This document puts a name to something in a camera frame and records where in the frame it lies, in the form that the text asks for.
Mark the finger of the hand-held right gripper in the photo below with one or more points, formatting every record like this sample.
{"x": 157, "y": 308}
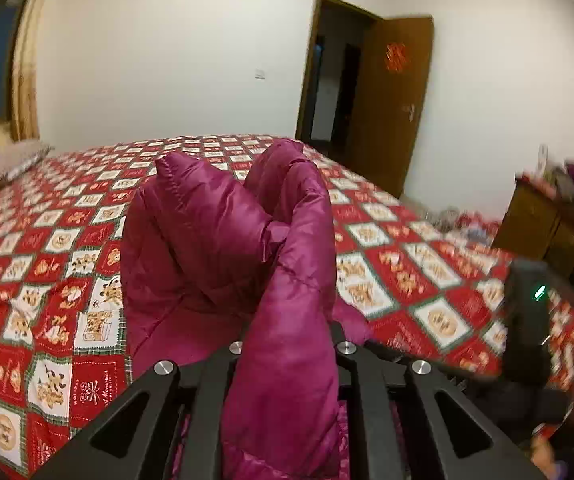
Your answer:
{"x": 477, "y": 381}

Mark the red paper door decoration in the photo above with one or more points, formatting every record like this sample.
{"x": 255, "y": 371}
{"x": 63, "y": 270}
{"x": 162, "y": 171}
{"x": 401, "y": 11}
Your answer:
{"x": 397, "y": 57}

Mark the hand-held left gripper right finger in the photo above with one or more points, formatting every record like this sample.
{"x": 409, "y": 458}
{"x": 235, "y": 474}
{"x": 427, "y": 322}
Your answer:
{"x": 382, "y": 410}

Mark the heap of clutter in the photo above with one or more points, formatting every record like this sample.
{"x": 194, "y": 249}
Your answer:
{"x": 467, "y": 225}

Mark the red printed quilt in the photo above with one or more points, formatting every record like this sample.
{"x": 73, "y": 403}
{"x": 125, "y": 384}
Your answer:
{"x": 417, "y": 270}

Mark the brown door frame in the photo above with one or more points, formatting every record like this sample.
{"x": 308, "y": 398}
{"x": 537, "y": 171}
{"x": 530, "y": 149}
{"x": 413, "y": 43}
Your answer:
{"x": 307, "y": 70}

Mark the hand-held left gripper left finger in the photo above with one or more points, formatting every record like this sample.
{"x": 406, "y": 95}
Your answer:
{"x": 132, "y": 420}

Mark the magenta down jacket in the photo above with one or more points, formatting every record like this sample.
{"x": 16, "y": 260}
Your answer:
{"x": 207, "y": 240}

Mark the brown wooden door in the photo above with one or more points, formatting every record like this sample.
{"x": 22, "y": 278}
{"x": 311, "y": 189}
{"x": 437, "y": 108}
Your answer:
{"x": 392, "y": 135}

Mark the brown wooden dresser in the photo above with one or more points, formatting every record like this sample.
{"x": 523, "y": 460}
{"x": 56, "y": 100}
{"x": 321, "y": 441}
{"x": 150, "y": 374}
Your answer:
{"x": 532, "y": 220}

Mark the beige floral curtain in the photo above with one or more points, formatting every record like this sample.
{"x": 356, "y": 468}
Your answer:
{"x": 29, "y": 60}

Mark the striped pillow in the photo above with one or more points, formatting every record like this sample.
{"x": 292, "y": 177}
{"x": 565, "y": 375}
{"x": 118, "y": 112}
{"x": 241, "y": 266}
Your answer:
{"x": 12, "y": 165}

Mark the white light switch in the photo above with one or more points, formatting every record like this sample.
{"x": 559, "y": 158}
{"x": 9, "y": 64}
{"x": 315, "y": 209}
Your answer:
{"x": 260, "y": 74}

